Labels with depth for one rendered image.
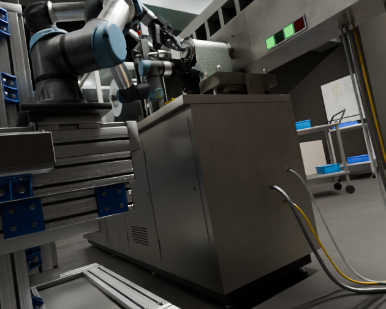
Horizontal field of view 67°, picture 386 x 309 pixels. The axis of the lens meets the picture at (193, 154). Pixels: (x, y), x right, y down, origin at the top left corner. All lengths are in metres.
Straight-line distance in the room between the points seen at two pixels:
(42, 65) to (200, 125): 0.60
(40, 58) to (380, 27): 6.48
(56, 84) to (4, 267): 0.53
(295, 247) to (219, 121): 0.70
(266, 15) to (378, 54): 5.24
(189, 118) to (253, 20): 0.81
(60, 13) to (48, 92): 0.71
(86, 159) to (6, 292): 0.44
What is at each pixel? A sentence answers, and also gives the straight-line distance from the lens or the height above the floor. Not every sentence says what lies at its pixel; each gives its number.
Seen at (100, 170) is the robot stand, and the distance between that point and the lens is 0.86.
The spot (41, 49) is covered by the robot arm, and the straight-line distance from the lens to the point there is 0.95.
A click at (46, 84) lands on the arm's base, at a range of 0.91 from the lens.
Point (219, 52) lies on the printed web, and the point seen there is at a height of 1.23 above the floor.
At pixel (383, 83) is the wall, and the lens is 6.77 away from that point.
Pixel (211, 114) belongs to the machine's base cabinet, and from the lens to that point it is 1.24.
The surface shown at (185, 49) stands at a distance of 1.69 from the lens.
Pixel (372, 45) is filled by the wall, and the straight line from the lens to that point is 6.95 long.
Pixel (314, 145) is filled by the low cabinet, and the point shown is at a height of 0.72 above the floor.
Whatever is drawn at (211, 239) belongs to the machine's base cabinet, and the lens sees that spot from 1.21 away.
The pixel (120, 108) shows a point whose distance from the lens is 2.49.
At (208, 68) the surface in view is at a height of 1.13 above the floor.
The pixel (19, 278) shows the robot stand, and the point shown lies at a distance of 1.03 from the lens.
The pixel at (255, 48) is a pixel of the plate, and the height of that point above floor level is 1.20.
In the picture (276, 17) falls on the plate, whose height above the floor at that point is 1.29.
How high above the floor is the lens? 0.58
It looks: 4 degrees up
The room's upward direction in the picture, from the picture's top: 10 degrees counter-clockwise
